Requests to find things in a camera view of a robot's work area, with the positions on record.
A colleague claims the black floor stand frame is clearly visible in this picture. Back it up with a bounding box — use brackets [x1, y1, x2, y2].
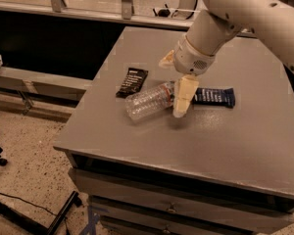
[0, 190, 83, 235]

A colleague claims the lower grey drawer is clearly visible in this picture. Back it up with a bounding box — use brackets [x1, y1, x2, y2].
[87, 196, 253, 235]

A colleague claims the clear plastic water bottle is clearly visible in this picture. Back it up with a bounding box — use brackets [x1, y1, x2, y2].
[124, 81, 174, 120]

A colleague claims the black floor cable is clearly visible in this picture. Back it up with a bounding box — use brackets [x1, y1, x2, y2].
[0, 188, 72, 235]

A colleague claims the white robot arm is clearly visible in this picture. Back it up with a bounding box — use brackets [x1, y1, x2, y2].
[170, 0, 294, 118]

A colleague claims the upper grey drawer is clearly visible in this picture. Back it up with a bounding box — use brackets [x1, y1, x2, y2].
[69, 168, 294, 234]

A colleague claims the grey drawer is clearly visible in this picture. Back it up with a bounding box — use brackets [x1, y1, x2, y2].
[69, 168, 294, 234]
[87, 196, 253, 235]

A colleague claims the dark blue snack bar wrapper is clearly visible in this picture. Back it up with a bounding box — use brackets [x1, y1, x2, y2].
[192, 88, 235, 109]

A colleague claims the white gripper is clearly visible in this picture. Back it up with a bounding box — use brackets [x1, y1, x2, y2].
[159, 34, 216, 118]

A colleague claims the metal railing frame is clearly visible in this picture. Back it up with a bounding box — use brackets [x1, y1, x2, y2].
[0, 0, 202, 31]

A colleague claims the grey metal bench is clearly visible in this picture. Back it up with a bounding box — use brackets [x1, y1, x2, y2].
[0, 67, 92, 115]

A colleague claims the grey drawer cabinet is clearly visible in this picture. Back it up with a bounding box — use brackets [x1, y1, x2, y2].
[55, 27, 294, 234]

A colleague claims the black snack bar wrapper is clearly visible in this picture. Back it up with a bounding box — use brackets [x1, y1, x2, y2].
[116, 68, 148, 98]

